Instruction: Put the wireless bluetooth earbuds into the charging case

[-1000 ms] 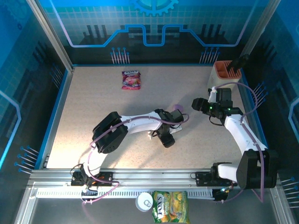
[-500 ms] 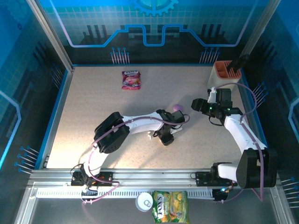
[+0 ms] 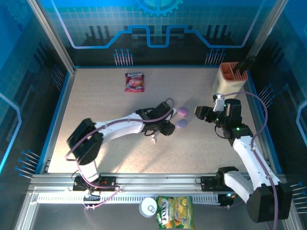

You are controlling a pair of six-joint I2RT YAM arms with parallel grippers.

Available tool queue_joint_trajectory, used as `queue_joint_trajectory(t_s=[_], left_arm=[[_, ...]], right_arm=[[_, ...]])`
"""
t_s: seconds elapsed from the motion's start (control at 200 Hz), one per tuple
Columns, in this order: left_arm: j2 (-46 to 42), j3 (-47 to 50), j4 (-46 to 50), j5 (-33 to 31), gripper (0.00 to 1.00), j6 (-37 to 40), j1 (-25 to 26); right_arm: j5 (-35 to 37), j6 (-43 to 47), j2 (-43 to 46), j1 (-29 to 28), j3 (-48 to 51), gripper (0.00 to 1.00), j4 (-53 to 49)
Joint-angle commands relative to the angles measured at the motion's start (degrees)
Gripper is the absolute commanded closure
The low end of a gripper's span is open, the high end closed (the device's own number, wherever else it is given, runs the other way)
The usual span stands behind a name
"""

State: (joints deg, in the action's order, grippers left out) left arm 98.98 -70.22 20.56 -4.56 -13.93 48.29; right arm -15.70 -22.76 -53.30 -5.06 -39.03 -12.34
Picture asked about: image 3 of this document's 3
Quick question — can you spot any beige holder with orange rim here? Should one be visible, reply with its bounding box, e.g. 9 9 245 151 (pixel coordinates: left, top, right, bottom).
212 62 249 99

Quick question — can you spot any red candy bag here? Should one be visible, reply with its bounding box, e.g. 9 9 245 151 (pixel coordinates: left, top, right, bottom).
124 72 146 93

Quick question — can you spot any white tin can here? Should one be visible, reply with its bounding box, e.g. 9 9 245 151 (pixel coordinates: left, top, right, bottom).
139 197 158 218

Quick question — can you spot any green yellow candy bag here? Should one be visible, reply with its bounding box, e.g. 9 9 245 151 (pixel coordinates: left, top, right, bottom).
155 195 195 230

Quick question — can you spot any black connector box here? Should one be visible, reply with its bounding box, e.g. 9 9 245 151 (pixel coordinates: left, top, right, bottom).
218 191 237 208

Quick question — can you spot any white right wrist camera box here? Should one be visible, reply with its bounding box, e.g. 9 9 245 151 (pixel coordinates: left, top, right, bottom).
213 94 226 113

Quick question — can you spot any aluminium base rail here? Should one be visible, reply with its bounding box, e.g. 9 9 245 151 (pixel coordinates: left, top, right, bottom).
28 172 288 192

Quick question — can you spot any black utensil handle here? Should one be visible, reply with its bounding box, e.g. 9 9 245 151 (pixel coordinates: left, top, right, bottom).
233 55 256 73

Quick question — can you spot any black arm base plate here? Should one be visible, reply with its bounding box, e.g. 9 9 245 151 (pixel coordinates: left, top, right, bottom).
72 176 118 192
200 176 245 192

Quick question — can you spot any white slotted cable duct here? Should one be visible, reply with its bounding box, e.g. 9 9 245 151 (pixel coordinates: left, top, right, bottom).
37 194 220 204

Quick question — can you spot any aluminium frame post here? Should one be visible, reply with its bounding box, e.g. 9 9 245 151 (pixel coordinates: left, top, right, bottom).
26 0 78 74
246 0 290 60

